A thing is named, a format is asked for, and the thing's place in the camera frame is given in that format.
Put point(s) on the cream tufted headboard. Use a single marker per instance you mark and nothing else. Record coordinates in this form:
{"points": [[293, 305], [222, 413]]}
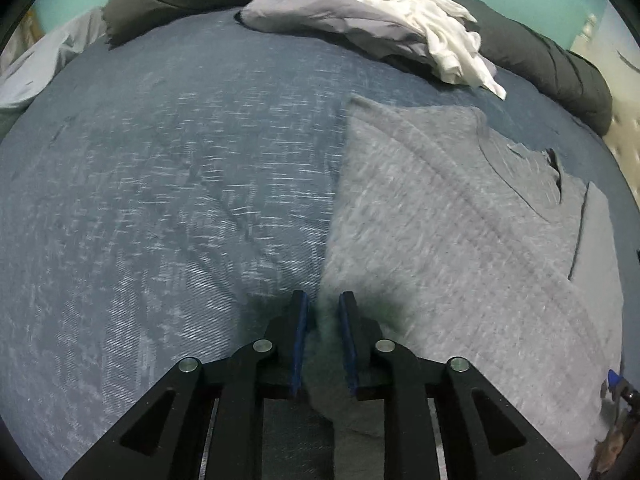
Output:
{"points": [[625, 110]]}

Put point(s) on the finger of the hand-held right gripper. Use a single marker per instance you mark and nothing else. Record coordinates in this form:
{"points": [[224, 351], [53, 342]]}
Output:
{"points": [[616, 379]]}

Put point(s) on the lavender grey garment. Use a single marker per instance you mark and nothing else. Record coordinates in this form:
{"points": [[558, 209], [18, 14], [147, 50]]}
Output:
{"points": [[320, 10]]}

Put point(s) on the light grey bedding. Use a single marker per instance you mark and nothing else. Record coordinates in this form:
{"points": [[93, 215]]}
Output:
{"points": [[35, 70]]}

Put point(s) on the white shirt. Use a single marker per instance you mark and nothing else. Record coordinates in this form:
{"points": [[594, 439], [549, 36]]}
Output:
{"points": [[440, 25]]}

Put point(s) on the grey sweater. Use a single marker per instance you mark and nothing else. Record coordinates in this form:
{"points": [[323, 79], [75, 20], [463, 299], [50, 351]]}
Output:
{"points": [[450, 235]]}

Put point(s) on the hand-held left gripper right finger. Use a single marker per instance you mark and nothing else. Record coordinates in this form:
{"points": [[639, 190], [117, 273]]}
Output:
{"points": [[347, 340]]}

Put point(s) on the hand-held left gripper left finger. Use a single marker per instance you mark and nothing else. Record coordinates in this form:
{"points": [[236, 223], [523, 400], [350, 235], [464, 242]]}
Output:
{"points": [[299, 340]]}

